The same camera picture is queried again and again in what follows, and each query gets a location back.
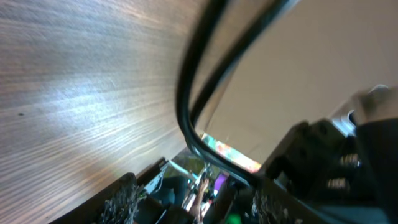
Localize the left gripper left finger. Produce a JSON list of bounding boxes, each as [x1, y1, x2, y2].
[[50, 172, 136, 224]]

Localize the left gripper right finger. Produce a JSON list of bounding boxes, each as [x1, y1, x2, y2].
[[255, 179, 397, 223]]

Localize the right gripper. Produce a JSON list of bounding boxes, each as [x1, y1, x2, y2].
[[257, 85, 397, 208]]

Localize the black usb cables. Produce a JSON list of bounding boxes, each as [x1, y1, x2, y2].
[[175, 0, 299, 187]]

